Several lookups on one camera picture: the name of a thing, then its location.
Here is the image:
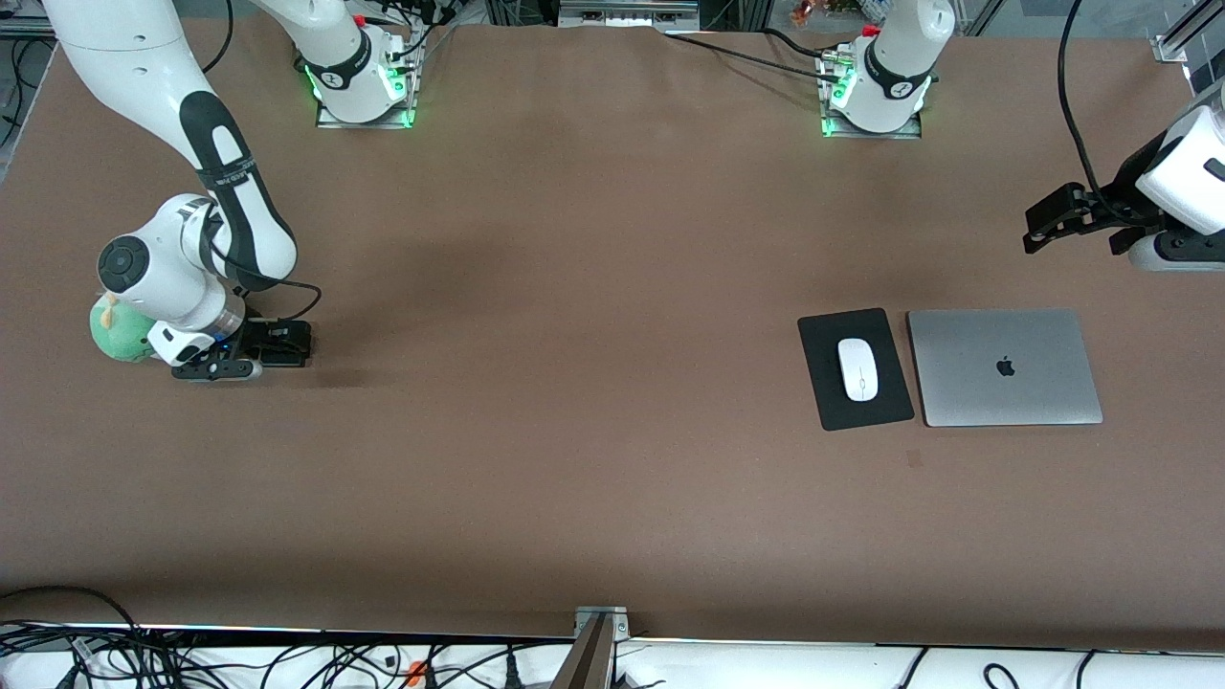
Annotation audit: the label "black mouse pad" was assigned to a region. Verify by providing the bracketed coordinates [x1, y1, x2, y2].
[797, 307, 916, 433]

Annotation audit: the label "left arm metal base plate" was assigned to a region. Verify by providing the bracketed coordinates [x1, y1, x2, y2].
[821, 113, 924, 141]

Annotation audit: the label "aluminium frame profile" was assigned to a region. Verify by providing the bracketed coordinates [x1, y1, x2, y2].
[1153, 0, 1221, 64]

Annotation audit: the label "left arm black gripper cable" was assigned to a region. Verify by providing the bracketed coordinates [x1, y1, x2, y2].
[1058, 0, 1125, 217]

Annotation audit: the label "arm black gripper cable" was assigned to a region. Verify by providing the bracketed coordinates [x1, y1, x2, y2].
[206, 215, 323, 322]
[1058, 0, 1125, 217]

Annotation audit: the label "green dinosaur plush toy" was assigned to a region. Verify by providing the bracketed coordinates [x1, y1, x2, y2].
[89, 292, 160, 366]

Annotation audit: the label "right arm black gripper cable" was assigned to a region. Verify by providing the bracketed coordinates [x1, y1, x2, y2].
[206, 215, 323, 322]

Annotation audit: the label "small colourful objects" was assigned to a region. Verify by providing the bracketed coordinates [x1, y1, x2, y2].
[790, 0, 862, 25]

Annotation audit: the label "grey closed laptop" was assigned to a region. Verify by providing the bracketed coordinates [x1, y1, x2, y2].
[906, 307, 1104, 428]

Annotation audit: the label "silver electronics box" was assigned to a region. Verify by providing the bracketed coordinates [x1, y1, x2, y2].
[559, 0, 701, 30]

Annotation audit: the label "white computer mouse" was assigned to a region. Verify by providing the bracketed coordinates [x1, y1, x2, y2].
[837, 337, 880, 403]

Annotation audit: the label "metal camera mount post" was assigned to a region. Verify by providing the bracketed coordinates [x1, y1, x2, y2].
[553, 605, 633, 689]

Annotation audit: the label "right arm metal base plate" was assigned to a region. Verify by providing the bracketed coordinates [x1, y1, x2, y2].
[314, 96, 418, 130]

